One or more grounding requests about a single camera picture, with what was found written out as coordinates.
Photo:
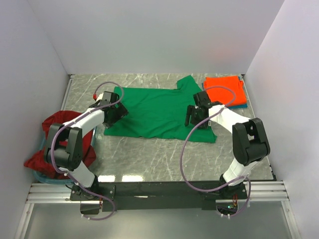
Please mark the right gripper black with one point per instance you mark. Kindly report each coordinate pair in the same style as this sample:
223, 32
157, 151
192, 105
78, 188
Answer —
189, 113

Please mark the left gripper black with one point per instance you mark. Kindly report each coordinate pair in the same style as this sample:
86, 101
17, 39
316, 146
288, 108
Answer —
121, 112

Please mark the green t shirt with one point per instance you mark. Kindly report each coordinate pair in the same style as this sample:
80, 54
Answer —
159, 113

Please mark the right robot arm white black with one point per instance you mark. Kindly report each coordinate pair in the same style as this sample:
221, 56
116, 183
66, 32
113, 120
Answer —
249, 140

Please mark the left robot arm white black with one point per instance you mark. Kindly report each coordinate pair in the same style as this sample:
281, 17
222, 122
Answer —
64, 144

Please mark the folded orange t shirt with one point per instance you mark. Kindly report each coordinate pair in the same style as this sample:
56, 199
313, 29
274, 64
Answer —
229, 89

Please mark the folded blue t shirt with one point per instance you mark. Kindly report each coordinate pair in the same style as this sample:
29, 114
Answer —
240, 106

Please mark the black base crossbar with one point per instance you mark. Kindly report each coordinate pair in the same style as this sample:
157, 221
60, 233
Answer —
166, 195

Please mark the clear blue plastic bin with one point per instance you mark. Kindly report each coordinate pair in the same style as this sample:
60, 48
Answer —
46, 180

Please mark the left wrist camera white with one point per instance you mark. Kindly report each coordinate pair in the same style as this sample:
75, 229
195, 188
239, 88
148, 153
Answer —
98, 97

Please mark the aluminium rail frame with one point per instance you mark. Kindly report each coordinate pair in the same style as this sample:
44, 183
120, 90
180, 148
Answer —
261, 191

